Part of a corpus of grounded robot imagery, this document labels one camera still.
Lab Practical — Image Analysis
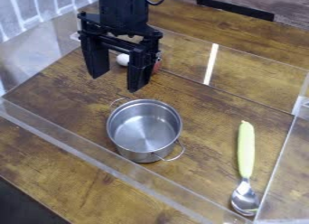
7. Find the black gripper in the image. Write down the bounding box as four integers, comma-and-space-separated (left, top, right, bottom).
78, 0, 165, 92

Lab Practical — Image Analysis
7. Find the green handled metal spoon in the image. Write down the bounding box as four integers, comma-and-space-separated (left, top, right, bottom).
230, 121, 260, 217

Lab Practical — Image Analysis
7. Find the red white toy mushroom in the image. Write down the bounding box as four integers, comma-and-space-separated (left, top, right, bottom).
117, 53, 161, 74

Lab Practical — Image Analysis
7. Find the black bar on table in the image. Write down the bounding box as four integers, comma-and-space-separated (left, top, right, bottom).
196, 0, 276, 22

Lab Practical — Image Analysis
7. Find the small steel pot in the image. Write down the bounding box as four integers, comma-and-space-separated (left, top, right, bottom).
106, 99, 186, 163

